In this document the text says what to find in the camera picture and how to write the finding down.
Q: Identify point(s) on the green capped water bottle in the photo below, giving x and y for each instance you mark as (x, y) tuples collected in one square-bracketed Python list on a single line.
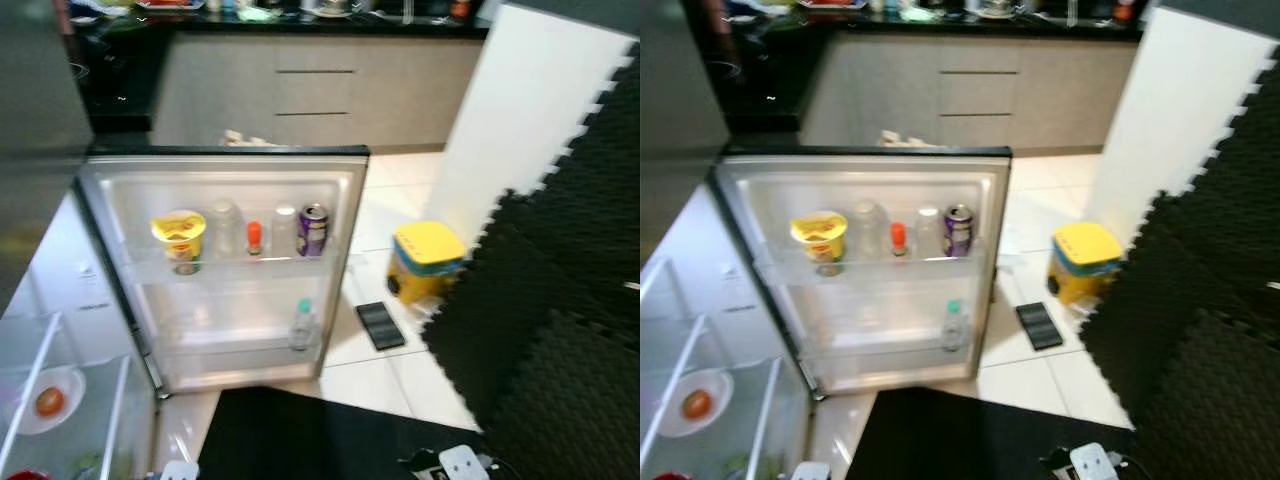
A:
[(303, 328), (953, 328)]

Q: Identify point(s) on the beige cardboard packing insert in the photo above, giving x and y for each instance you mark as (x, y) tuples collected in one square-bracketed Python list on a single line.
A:
[(245, 140), (905, 140)]

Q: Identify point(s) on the clear jar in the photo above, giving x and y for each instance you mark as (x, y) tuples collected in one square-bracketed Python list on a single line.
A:
[(868, 230), (226, 230)]

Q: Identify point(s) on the purple drink can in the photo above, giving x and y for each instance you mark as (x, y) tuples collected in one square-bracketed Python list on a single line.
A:
[(313, 232), (959, 232)]

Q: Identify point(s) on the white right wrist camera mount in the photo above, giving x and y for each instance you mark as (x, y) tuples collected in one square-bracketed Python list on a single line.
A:
[(1095, 462), (463, 464)]

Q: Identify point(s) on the grey steel fridge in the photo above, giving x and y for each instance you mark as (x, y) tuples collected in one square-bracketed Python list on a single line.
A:
[(40, 100), (680, 100)]

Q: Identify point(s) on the yellow cup noodle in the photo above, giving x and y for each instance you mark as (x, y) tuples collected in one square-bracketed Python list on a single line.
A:
[(820, 242), (180, 240)]

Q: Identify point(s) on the black flat ribbed tile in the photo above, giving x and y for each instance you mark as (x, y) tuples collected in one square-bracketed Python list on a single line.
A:
[(381, 326), (1039, 326)]

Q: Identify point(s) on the white plate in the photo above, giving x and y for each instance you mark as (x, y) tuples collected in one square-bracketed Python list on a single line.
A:
[(70, 385), (718, 388)]

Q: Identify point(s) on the grey fridge lower door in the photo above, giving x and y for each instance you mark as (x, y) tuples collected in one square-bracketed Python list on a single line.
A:
[(230, 320), (880, 320)]

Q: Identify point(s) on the clear white capped bottle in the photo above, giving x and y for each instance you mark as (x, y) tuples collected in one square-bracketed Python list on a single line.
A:
[(929, 232), (285, 232)]

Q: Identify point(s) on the black floor mat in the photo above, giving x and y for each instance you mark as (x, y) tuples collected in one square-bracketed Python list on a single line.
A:
[(320, 440), (960, 440)]

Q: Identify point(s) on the small orange capped bottle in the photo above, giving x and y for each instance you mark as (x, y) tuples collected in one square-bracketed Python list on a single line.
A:
[(898, 238), (255, 238)]

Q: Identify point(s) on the green leafy vegetables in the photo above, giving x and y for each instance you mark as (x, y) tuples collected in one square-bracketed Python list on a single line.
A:
[(88, 466), (748, 468)]

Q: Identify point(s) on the grey kitchen cabinet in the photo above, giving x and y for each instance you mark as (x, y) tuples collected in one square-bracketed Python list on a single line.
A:
[(400, 90), (1050, 95)]

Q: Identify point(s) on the red tomato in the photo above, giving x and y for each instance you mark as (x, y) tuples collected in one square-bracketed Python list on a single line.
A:
[(50, 402), (696, 404)]

